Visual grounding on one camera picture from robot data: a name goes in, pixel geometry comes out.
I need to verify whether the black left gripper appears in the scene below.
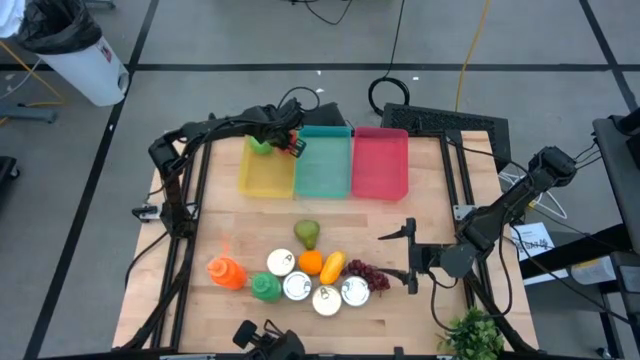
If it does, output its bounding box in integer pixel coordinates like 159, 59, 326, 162
249, 105, 308, 159

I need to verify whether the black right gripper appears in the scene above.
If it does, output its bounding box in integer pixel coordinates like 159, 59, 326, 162
378, 218, 451, 295

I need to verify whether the purple grape bunch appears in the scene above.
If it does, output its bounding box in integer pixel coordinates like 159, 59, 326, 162
340, 258, 392, 294

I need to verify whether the green bell pepper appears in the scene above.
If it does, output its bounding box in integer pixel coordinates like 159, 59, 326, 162
248, 135, 275, 156

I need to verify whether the silver tin can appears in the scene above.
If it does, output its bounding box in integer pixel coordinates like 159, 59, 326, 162
340, 275, 372, 307
266, 248, 297, 278

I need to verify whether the yellow mango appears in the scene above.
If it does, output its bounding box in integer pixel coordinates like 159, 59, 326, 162
319, 250, 348, 286

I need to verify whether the green pear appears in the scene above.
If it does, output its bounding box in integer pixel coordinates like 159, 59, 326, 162
293, 218, 322, 251

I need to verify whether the blue label tin can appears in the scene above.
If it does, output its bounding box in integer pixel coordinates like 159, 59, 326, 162
311, 284, 343, 317

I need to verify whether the orange fruit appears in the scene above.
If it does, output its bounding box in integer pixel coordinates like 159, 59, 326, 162
298, 249, 325, 277

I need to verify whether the green bottle with strap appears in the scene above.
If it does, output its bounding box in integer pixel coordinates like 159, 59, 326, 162
250, 271, 284, 304

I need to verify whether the orange bottle with strap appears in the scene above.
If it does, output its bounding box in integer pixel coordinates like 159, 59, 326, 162
206, 234, 249, 292

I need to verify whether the teal translucent plastic bin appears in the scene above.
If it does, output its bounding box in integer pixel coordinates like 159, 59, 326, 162
293, 124, 353, 200

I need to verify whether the yellow translucent plastic bin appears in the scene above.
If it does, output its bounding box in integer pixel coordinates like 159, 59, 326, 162
237, 133, 299, 200

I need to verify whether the red translucent plastic bin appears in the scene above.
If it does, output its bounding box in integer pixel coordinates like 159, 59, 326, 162
350, 126, 410, 202

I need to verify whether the green plant in white pot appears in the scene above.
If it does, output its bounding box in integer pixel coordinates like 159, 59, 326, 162
437, 305, 505, 360

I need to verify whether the printed paper sheet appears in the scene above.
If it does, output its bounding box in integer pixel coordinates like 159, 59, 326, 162
510, 222, 556, 262

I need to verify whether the black perforated metal case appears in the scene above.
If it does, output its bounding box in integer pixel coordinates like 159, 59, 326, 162
380, 102, 512, 171

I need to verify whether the white trash can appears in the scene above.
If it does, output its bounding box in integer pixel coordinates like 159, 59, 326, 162
37, 34, 131, 108

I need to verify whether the dark grey desk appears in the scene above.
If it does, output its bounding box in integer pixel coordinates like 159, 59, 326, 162
592, 107, 640, 241

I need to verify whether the black trash bag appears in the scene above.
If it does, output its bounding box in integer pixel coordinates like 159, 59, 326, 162
17, 0, 104, 55

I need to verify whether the grey floor stand foot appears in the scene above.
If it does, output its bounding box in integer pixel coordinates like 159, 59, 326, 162
0, 102, 58, 125

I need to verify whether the white cloth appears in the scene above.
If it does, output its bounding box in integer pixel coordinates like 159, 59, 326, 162
0, 0, 26, 39

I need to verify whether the black coiled cable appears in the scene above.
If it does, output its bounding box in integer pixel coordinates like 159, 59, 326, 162
367, 0, 411, 117

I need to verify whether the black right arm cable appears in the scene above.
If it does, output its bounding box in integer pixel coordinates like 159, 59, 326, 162
429, 219, 516, 334

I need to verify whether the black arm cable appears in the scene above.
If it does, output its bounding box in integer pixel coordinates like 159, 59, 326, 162
429, 219, 516, 334
123, 229, 171, 291

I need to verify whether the black aluminium table frame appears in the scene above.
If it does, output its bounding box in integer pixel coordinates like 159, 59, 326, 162
119, 127, 539, 354

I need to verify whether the black camera device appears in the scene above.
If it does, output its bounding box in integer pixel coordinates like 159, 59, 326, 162
232, 319, 306, 360

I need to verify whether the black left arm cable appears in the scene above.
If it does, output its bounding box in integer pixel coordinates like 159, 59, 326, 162
123, 229, 171, 291

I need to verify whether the long yellow cable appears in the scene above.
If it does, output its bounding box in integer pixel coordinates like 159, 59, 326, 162
453, 0, 494, 114

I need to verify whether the thin yellow cable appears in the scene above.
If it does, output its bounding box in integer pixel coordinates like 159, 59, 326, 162
0, 42, 66, 109

